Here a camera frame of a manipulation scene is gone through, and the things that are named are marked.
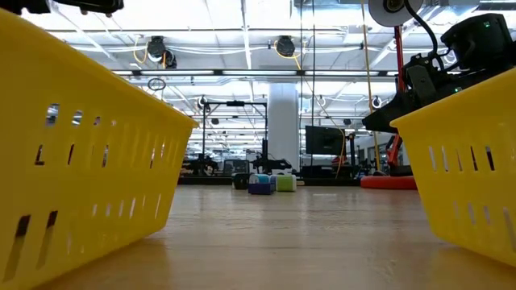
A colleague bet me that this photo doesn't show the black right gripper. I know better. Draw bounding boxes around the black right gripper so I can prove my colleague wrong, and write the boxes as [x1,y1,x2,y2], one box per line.
[361,54,464,135]

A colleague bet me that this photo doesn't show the yellow reel cable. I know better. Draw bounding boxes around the yellow reel cable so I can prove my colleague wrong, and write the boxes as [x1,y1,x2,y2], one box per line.
[273,39,347,170]

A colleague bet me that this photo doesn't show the navy blue eraser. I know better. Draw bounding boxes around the navy blue eraser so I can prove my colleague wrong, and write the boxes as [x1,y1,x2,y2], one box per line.
[248,183,277,197]

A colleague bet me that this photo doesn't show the dark background box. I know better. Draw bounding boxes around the dark background box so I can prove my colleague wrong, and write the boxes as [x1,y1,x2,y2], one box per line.
[223,159,250,174]

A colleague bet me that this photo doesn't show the black gantry frame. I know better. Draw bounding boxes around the black gantry frame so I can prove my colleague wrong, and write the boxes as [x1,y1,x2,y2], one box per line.
[201,100,269,162]

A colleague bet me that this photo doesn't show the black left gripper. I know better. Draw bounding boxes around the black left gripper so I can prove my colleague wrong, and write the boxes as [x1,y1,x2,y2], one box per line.
[52,0,125,18]

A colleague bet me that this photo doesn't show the green cube charger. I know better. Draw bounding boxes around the green cube charger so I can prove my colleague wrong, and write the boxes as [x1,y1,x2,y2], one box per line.
[276,174,298,193]

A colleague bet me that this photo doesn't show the black right camera cable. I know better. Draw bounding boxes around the black right camera cable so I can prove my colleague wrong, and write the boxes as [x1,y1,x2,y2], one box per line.
[402,0,440,60]

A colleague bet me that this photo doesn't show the black cube charger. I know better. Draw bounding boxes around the black cube charger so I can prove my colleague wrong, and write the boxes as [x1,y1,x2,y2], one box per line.
[232,172,251,191]

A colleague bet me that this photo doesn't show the yellow plastic basket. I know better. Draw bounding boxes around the yellow plastic basket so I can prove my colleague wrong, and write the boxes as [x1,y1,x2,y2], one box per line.
[0,7,199,290]
[389,67,516,267]

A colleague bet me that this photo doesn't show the black hanging cable loop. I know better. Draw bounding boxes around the black hanging cable loop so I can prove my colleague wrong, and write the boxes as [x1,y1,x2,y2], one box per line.
[147,77,168,93]

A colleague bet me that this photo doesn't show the black background workbench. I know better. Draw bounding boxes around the black background workbench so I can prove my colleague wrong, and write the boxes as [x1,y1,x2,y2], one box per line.
[302,164,360,186]

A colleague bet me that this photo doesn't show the red desk lamp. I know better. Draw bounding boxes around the red desk lamp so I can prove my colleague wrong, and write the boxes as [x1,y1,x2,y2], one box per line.
[360,0,424,191]

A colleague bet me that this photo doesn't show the white round pillar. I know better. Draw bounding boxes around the white round pillar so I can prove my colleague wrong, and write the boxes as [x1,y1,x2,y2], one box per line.
[267,83,302,172]

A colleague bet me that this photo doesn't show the black monitor screen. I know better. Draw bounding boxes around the black monitor screen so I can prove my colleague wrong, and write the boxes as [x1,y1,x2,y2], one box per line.
[305,125,347,157]

